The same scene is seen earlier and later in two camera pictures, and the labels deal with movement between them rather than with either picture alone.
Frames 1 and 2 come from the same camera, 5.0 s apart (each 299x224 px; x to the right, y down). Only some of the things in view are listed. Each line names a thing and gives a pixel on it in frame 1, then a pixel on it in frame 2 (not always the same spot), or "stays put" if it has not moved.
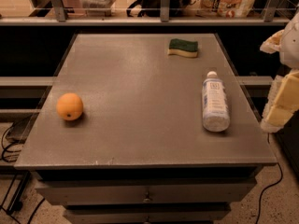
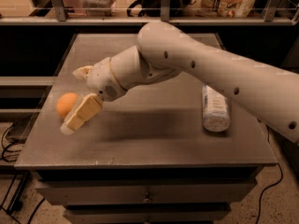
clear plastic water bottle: [216, 117] stays put
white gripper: [291, 47] to [101, 78]
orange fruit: [69, 106] stays put
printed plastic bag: [228, 1] stays put
